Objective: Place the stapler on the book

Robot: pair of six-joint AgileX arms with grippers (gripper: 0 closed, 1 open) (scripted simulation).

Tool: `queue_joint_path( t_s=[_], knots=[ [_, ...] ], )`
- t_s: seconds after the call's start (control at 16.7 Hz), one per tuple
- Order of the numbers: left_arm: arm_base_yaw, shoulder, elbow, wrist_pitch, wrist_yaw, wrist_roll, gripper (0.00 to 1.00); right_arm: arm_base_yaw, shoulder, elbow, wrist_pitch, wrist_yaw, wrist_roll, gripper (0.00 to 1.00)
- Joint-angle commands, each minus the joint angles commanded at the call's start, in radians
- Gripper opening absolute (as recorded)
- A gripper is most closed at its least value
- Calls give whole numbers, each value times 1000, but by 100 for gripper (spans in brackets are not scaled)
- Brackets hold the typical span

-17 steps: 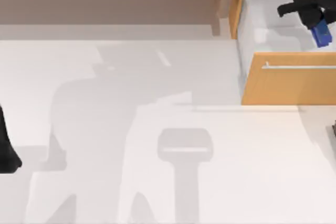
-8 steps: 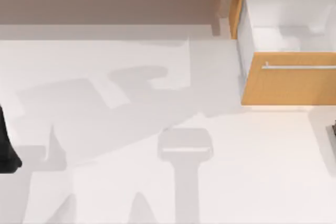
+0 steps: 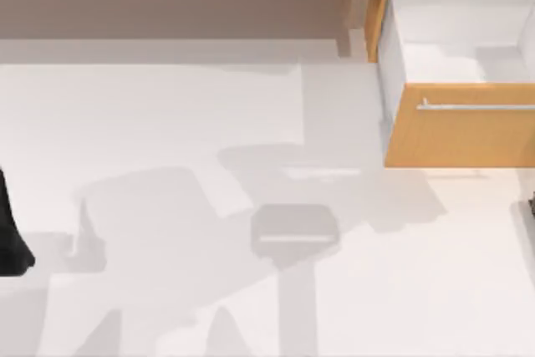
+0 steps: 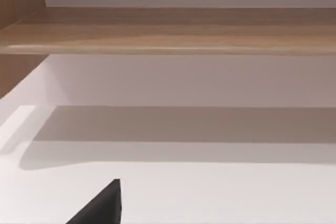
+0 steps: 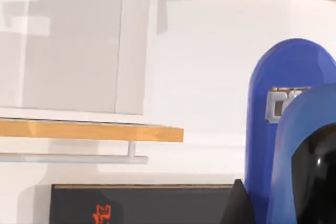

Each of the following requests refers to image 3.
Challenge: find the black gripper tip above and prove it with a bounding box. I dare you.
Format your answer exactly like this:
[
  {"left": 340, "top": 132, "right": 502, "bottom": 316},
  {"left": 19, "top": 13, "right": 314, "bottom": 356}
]
[{"left": 0, "top": 169, "right": 36, "bottom": 278}]

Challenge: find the pulled-out drawer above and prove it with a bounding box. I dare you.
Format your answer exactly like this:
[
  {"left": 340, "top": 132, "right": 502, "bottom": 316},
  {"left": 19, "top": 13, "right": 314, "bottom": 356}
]
[{"left": 376, "top": 0, "right": 535, "bottom": 168}]

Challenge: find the pale wooden drawer front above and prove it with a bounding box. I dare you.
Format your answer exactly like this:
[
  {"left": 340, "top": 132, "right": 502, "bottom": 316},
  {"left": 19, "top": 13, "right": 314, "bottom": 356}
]
[{"left": 384, "top": 82, "right": 535, "bottom": 169}]

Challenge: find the long metal handle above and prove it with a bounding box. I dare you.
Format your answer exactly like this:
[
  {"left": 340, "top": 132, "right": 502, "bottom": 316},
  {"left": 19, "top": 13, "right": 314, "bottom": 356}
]
[{"left": 415, "top": 97, "right": 535, "bottom": 112}]

